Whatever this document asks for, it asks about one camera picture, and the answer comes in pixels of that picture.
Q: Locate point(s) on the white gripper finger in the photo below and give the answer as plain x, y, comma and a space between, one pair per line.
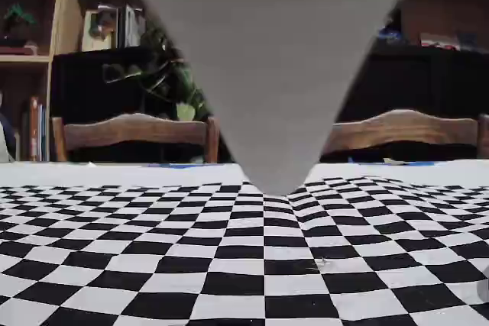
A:
267, 74

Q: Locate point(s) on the red white flat box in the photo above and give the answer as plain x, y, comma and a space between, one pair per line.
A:
439, 41

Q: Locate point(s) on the cream picture box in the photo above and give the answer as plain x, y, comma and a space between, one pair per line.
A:
97, 28

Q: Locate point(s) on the green pothos plant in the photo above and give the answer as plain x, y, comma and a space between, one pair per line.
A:
172, 74

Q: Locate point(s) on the blue tape strip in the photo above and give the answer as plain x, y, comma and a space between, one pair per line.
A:
183, 166
431, 163

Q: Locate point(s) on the starry night picture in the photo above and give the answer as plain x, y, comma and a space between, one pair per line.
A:
389, 34

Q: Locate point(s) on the white book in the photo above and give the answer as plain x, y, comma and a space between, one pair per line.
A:
131, 28

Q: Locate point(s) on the brown wooden chair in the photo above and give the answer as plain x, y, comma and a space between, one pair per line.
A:
133, 129
401, 127

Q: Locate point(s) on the black cabinet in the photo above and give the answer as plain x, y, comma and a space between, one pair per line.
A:
95, 93

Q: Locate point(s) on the light wooden bookshelf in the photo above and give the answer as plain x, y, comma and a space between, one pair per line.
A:
23, 59
67, 9

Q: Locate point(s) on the black white checkered mat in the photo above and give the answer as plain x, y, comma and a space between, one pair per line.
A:
114, 246

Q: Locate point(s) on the orange books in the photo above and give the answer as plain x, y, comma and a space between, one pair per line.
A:
36, 131

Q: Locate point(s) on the green bonsai model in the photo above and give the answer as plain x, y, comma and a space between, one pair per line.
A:
17, 17

